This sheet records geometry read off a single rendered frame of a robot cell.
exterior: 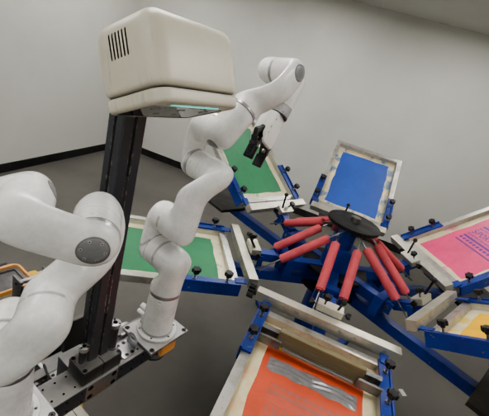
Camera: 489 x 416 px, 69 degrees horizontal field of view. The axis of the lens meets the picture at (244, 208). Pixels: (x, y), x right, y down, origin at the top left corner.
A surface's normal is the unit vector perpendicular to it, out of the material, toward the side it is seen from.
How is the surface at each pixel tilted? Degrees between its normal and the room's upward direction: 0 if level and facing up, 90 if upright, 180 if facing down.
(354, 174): 32
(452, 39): 90
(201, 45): 64
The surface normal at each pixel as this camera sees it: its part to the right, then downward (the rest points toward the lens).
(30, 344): 0.29, 0.42
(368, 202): 0.07, -0.59
